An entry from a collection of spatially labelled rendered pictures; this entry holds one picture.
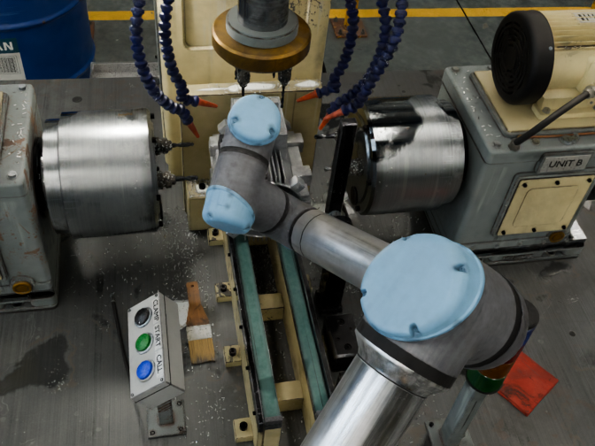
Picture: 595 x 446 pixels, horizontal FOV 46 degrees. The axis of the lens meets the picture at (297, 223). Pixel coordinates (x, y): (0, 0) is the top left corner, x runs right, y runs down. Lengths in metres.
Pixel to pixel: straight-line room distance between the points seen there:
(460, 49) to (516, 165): 2.47
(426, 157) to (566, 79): 0.30
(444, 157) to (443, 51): 2.45
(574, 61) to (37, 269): 1.11
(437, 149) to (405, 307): 0.77
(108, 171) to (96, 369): 0.39
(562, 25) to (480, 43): 2.55
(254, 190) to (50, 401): 0.64
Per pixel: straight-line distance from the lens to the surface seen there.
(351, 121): 1.26
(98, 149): 1.34
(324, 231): 1.01
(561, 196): 1.59
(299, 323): 1.36
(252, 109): 1.01
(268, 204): 1.03
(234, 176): 1.00
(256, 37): 1.26
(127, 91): 2.05
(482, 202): 1.53
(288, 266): 1.44
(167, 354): 1.13
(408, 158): 1.41
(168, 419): 1.36
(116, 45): 3.69
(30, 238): 1.40
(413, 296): 0.70
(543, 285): 1.72
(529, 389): 1.53
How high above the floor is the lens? 2.04
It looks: 47 degrees down
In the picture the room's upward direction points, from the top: 7 degrees clockwise
